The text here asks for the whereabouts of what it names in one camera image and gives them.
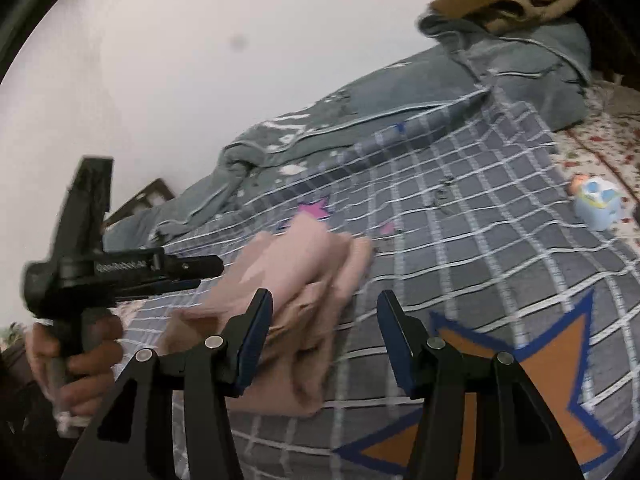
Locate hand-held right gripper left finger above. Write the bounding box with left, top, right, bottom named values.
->
left=60, top=288, right=274, bottom=480

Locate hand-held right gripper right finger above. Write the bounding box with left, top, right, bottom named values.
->
left=376, top=289, right=586, bottom=480

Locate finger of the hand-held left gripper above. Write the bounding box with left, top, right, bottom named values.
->
left=115, top=280, right=202, bottom=304
left=161, top=254, right=225, bottom=279

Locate pink small garment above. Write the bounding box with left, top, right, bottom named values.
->
left=157, top=212, right=376, bottom=418

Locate person's left hand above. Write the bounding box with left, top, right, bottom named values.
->
left=25, top=312, right=126, bottom=418

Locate grey checked star bed sheet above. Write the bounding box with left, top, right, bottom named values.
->
left=100, top=87, right=640, bottom=480

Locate small blue white toy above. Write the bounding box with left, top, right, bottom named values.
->
left=567, top=174, right=626, bottom=232

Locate floral bed sheet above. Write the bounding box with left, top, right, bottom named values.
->
left=550, top=80, right=640, bottom=256

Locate dark wooden frame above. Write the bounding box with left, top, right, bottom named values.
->
left=102, top=177, right=176, bottom=233

